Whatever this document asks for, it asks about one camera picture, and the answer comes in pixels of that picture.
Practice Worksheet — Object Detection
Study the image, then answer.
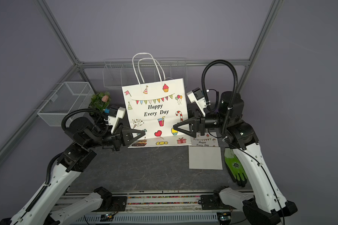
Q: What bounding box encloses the white wire side basket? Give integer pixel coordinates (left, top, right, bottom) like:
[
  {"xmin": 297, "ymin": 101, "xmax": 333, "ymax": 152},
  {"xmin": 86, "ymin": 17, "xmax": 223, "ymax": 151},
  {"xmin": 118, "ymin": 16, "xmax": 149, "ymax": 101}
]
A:
[{"xmin": 37, "ymin": 82, "xmax": 94, "ymax": 127}]

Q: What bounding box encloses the green black work glove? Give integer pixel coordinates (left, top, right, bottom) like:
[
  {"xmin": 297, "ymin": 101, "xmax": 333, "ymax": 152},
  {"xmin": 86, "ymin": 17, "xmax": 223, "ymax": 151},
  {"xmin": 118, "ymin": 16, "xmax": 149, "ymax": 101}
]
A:
[{"xmin": 224, "ymin": 148, "xmax": 248, "ymax": 187}]

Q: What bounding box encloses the small white party paper bag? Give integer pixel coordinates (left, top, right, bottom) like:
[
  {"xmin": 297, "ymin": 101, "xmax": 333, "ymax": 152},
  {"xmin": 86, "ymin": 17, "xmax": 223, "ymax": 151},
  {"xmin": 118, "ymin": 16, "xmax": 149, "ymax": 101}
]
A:
[{"xmin": 122, "ymin": 53, "xmax": 192, "ymax": 148}]

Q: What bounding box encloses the potted plant with pink flower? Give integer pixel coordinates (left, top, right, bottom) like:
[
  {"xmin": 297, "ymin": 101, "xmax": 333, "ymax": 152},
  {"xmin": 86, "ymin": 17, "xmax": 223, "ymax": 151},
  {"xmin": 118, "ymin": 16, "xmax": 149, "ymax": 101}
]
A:
[{"xmin": 89, "ymin": 92, "xmax": 111, "ymax": 111}]

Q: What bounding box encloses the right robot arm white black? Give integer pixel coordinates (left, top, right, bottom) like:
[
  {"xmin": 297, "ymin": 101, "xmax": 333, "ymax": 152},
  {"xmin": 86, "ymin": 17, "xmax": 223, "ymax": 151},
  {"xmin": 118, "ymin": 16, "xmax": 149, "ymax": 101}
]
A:
[{"xmin": 173, "ymin": 60, "xmax": 298, "ymax": 225}]

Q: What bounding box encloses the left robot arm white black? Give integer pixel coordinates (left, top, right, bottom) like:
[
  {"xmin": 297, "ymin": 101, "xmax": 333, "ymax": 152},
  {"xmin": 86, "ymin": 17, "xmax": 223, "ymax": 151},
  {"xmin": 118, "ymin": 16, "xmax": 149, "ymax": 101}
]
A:
[{"xmin": 0, "ymin": 107, "xmax": 146, "ymax": 225}]

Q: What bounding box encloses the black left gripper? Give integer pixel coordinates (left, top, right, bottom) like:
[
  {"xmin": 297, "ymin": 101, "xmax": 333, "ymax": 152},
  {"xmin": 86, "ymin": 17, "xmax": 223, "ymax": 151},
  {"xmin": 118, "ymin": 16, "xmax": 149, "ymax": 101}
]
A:
[{"xmin": 85, "ymin": 122, "xmax": 146, "ymax": 152}]

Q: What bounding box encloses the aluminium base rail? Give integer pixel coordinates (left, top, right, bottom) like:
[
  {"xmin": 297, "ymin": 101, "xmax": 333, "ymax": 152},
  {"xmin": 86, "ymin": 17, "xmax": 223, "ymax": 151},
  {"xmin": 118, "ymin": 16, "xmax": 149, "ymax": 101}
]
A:
[{"xmin": 52, "ymin": 190, "xmax": 271, "ymax": 225}]

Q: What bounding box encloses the large white party paper bag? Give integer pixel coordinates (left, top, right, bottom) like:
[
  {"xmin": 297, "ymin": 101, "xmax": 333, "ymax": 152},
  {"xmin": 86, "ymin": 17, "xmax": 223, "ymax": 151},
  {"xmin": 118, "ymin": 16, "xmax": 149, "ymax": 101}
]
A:
[{"xmin": 188, "ymin": 133, "xmax": 223, "ymax": 170}]

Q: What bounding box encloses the white wire wall shelf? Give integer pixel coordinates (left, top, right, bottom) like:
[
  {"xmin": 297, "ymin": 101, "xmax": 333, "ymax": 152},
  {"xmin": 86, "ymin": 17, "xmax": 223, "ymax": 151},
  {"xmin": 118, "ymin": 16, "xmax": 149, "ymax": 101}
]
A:
[{"xmin": 102, "ymin": 56, "xmax": 187, "ymax": 88}]

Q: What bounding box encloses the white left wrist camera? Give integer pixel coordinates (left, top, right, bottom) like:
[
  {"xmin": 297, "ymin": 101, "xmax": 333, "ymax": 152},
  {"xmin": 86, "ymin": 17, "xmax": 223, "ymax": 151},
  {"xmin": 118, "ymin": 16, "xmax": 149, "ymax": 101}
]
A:
[{"xmin": 104, "ymin": 106, "xmax": 126, "ymax": 134}]

